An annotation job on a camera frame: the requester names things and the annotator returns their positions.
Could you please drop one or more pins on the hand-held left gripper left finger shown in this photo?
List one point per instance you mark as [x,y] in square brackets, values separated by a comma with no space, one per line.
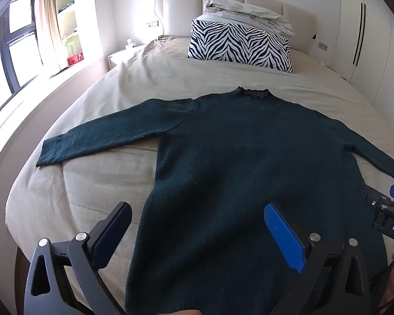
[113,233]

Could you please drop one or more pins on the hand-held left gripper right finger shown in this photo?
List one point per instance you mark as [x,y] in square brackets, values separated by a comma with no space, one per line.
[282,236]

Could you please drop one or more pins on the dark green sweater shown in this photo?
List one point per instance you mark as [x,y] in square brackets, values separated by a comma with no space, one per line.
[233,154]

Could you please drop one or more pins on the white wardrobe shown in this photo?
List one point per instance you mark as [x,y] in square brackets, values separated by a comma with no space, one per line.
[381,39]

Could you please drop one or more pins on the bed with beige sheet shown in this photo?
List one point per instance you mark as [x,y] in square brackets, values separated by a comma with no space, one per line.
[134,72]

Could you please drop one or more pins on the white nightstand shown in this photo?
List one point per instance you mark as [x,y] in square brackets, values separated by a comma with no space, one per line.
[123,57]

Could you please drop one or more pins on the red box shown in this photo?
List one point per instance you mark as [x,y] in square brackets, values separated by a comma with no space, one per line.
[75,60]

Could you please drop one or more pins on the tissue box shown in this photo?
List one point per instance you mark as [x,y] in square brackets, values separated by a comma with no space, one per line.
[129,43]

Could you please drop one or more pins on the green lamp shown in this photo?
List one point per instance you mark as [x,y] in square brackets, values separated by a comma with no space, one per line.
[70,44]

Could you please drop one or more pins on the zebra print pillow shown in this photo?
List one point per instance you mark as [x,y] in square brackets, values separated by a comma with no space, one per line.
[239,44]

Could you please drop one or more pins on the beige curtain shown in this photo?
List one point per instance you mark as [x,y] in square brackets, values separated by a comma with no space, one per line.
[47,26]

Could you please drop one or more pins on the black framed window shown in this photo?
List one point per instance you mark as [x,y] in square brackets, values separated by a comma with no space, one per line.
[6,39]

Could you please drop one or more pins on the white folded duvet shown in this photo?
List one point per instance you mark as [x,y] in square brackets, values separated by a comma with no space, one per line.
[249,13]

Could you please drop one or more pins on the wall socket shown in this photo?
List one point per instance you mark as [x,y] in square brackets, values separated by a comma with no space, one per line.
[323,46]

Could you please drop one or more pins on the wall switch panel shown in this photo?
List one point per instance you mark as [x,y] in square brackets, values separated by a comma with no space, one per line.
[153,24]

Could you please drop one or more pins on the white wall shelf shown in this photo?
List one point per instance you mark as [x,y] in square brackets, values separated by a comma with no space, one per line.
[67,23]

